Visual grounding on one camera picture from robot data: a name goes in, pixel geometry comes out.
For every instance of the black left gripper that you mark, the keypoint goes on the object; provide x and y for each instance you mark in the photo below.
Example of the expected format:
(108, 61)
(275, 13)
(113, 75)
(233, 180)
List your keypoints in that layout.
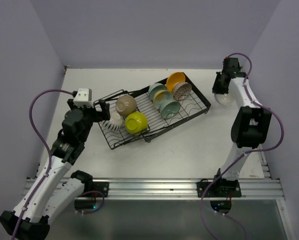
(104, 114)

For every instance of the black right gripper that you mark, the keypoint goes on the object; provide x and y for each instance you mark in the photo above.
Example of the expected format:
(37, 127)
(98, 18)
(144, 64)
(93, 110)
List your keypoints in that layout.
(216, 88)

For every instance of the white blue striped bowl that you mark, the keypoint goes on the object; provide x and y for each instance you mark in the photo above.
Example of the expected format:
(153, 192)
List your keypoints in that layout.
(115, 122)

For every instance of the white ribbed bowl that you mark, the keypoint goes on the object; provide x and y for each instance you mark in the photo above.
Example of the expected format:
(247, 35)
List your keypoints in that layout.
(224, 99)

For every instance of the lime yellow bowl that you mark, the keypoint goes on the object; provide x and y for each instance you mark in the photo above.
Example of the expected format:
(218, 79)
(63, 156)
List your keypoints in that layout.
(136, 123)

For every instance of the light green bowl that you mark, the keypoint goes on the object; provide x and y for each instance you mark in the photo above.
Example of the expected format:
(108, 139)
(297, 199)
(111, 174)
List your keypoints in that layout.
(169, 108)

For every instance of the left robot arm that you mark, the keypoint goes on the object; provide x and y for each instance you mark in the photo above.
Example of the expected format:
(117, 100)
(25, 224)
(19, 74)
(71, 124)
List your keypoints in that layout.
(32, 217)

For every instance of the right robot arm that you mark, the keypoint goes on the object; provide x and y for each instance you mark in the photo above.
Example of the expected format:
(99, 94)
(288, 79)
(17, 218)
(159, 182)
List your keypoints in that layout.
(248, 131)

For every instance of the beige bowl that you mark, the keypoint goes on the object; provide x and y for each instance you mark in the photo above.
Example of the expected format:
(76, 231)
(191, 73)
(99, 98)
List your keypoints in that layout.
(126, 105)

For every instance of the brown patterned bowl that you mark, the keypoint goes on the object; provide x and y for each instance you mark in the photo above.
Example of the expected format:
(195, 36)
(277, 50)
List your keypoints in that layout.
(181, 90)

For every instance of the pale teal checked bowl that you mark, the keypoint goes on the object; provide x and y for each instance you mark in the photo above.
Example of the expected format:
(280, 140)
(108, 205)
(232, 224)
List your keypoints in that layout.
(154, 88)

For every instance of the yellow sun pattern bowl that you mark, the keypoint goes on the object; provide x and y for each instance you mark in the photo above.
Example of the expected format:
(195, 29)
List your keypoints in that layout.
(160, 96)

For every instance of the orange yellow bowl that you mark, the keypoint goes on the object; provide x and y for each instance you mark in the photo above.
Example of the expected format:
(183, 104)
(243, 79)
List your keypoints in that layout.
(173, 79)

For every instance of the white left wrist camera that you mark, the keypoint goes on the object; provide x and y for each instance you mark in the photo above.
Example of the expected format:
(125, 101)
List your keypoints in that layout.
(83, 98)

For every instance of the black wire dish rack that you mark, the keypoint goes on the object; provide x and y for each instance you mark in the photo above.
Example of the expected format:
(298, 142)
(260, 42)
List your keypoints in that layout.
(191, 107)

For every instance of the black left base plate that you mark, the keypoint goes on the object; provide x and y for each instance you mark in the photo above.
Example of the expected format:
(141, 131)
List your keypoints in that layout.
(100, 189)

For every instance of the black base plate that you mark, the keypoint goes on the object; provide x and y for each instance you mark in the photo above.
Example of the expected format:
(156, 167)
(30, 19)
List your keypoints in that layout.
(221, 189)
(100, 189)

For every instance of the aluminium mounting rail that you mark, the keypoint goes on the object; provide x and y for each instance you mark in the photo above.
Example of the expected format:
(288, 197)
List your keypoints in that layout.
(185, 189)

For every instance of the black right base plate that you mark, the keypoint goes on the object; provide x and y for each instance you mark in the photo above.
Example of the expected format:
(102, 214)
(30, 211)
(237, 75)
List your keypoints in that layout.
(221, 189)

